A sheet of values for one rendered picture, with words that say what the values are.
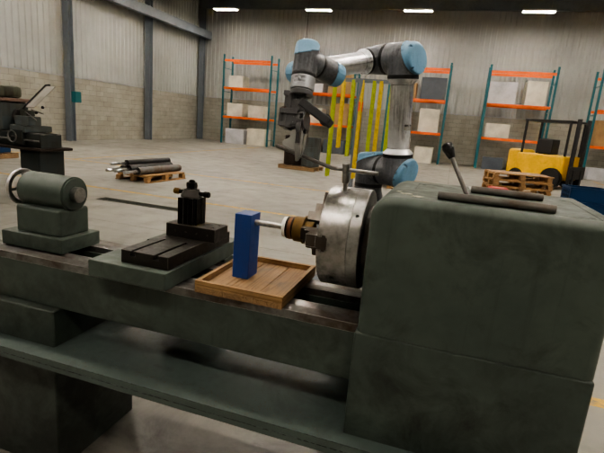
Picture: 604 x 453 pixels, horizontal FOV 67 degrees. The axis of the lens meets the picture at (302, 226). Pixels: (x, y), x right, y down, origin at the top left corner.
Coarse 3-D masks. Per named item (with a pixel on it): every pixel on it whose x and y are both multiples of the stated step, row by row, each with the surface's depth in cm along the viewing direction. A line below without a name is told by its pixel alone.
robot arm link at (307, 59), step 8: (304, 40) 136; (312, 40) 136; (296, 48) 137; (304, 48) 135; (312, 48) 136; (296, 56) 137; (304, 56) 135; (312, 56) 136; (320, 56) 138; (296, 64) 136; (304, 64) 135; (312, 64) 136; (320, 64) 138; (296, 72) 136; (304, 72) 135; (312, 72) 136; (320, 72) 140
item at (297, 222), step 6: (306, 216) 149; (288, 222) 148; (294, 222) 147; (300, 222) 147; (306, 222) 148; (312, 222) 148; (288, 228) 148; (294, 228) 146; (300, 228) 145; (288, 234) 148; (294, 234) 147; (294, 240) 149; (300, 240) 147
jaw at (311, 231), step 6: (306, 228) 142; (312, 228) 143; (300, 234) 144; (306, 234) 135; (312, 234) 135; (306, 240) 136; (312, 240) 135; (318, 240) 133; (324, 240) 132; (312, 246) 135; (318, 246) 133; (324, 246) 133
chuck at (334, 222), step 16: (336, 192) 138; (352, 192) 137; (336, 208) 133; (352, 208) 132; (320, 224) 132; (336, 224) 131; (336, 240) 131; (320, 256) 133; (336, 256) 132; (320, 272) 137; (336, 272) 135
